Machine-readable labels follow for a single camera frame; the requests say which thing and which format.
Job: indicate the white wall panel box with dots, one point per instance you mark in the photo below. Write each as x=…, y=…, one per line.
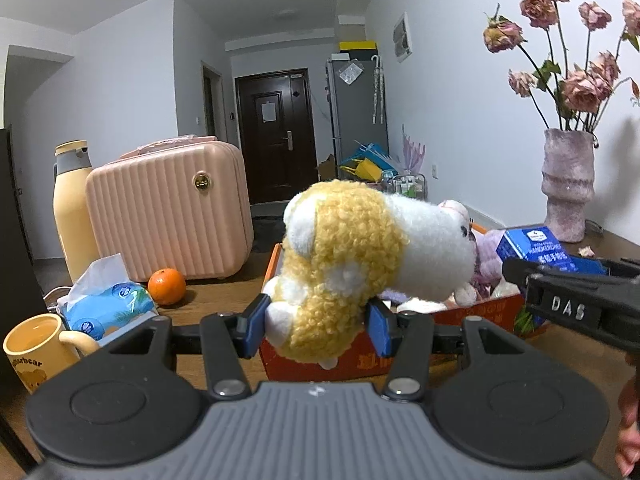
x=402, y=39

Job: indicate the blue handkerchief tissue pack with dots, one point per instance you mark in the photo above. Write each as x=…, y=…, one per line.
x=539, y=245

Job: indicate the pink textured vase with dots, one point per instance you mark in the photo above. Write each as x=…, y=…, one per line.
x=567, y=182

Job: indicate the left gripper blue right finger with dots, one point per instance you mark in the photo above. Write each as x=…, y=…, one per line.
x=382, y=328

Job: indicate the orange fruit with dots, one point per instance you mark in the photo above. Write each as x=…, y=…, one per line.
x=167, y=287

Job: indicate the person's right hand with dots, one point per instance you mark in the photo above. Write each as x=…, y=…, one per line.
x=628, y=440

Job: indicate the metal utility cart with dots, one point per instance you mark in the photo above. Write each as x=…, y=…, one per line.
x=409, y=185

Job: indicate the pink ribbed small suitcase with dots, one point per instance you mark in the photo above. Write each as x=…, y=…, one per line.
x=179, y=203

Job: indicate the orange red cardboard box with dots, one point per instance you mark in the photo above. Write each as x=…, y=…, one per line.
x=361, y=360

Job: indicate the dark brown entrance door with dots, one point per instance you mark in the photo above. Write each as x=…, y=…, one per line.
x=276, y=134

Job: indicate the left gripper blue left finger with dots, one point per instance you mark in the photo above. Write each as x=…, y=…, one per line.
x=250, y=327

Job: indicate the yellow white plush toy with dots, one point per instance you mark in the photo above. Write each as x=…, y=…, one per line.
x=345, y=243

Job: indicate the grey refrigerator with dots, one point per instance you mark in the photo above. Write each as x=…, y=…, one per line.
x=351, y=99

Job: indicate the pink satin scrunchie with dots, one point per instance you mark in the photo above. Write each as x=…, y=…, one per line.
x=487, y=281

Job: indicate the yellow bear mug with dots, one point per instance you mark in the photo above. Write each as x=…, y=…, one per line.
x=40, y=348

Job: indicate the fallen pink petal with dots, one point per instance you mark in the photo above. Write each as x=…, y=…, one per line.
x=586, y=252

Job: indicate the yellow black box on fridge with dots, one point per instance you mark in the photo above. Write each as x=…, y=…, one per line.
x=362, y=50

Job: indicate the yellow thermos bottle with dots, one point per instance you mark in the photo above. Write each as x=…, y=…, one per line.
x=71, y=170

